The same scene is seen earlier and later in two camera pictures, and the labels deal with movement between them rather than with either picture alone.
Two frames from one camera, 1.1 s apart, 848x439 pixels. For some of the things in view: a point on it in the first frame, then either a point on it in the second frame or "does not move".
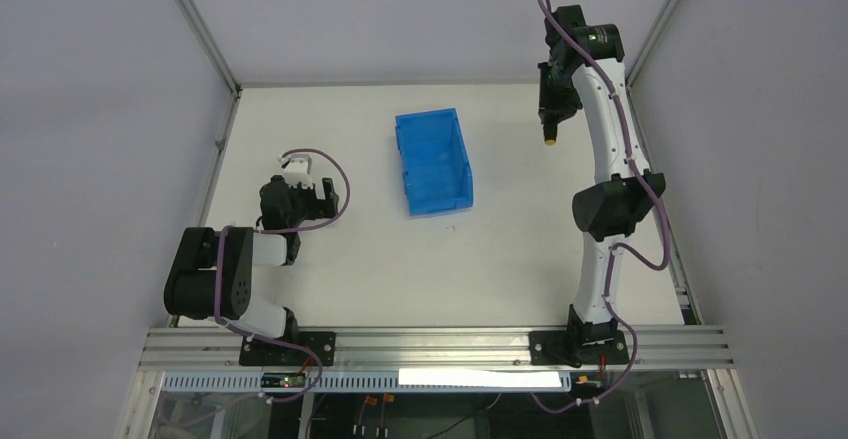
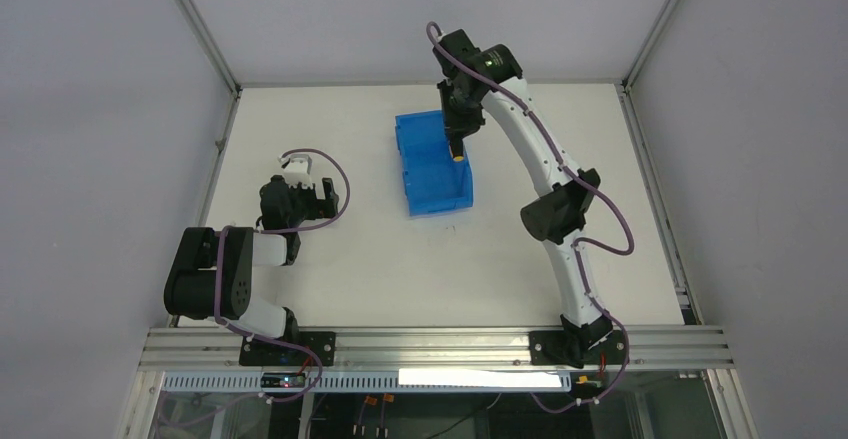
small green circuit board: (283, 380) does not move
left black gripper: (317, 199) does not move
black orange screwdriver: (550, 133) → (457, 151)
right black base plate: (577, 347) does not move
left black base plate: (258, 353) does not move
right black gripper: (556, 112) → (457, 121)
